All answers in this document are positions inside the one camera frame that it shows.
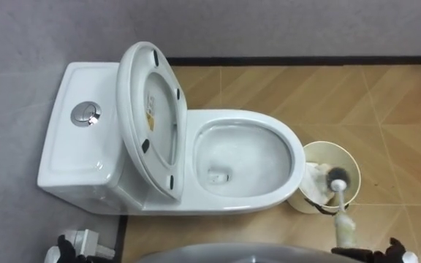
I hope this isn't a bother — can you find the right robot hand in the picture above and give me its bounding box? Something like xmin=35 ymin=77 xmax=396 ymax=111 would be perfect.
xmin=330 ymin=237 xmax=420 ymax=263

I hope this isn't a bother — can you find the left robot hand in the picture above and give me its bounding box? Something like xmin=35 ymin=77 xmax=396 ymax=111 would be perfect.
xmin=44 ymin=229 xmax=117 ymax=263

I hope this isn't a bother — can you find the white toilet brush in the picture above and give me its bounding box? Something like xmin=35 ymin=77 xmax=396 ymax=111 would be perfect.
xmin=325 ymin=166 xmax=357 ymax=249

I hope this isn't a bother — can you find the crumpled white paper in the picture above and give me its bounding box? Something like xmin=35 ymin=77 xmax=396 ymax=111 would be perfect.
xmin=299 ymin=162 xmax=336 ymax=206

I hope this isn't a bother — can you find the cream round waste bin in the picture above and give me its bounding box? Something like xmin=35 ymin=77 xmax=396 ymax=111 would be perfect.
xmin=287 ymin=140 xmax=362 ymax=216

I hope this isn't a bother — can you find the robot body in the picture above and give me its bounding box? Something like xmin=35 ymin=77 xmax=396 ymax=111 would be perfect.
xmin=136 ymin=243 xmax=365 ymax=263

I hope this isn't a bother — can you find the white toilet seat lid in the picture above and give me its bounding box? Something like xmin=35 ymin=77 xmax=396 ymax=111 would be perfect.
xmin=115 ymin=40 xmax=189 ymax=202

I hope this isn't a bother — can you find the white ceramic toilet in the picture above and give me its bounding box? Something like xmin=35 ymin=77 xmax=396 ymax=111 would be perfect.
xmin=37 ymin=61 xmax=306 ymax=216

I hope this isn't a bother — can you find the black bin strap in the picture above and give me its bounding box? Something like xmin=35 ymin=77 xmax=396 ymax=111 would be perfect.
xmin=303 ymin=197 xmax=350 ymax=217

